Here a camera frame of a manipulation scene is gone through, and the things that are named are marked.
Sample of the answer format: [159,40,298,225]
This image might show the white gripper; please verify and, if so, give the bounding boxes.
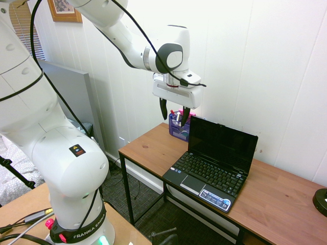
[152,79,203,128]

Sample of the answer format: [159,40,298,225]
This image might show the black netbook laptop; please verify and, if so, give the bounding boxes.
[162,115,259,214]

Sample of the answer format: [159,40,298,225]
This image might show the pink item in organizer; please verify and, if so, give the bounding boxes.
[178,108,197,118]

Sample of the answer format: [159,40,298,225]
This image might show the purple desk organizer box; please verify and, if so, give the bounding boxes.
[168,112,197,143]

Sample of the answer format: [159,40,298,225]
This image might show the teal cushion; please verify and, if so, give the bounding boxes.
[71,119,94,136]

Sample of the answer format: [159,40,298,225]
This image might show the grey panel board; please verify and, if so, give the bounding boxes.
[37,59,111,179]

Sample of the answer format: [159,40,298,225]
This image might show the black table clamp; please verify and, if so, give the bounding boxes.
[149,227,178,245]

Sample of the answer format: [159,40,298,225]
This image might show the patterned grey bed cover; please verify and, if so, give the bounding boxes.
[0,134,45,208]

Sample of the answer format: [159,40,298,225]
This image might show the window blinds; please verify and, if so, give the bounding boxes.
[9,0,47,61]

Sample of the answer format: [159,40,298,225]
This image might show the black round device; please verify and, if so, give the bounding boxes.
[313,188,327,218]

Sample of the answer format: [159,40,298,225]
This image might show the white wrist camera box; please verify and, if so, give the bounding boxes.
[178,71,202,89]

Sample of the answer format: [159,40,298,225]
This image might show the wooden desk black metal frame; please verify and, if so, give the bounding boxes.
[118,122,327,245]

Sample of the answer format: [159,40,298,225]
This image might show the wooden picture frame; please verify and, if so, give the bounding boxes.
[48,0,83,24]

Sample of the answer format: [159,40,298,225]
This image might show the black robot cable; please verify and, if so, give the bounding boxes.
[0,0,207,230]

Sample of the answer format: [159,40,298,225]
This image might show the grey usb adapter cable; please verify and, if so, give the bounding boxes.
[0,208,55,228]

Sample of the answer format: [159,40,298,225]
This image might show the light grey cable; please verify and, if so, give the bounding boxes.
[14,218,55,242]

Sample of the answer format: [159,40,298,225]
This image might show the thick black cable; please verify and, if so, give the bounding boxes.
[0,233,52,245]

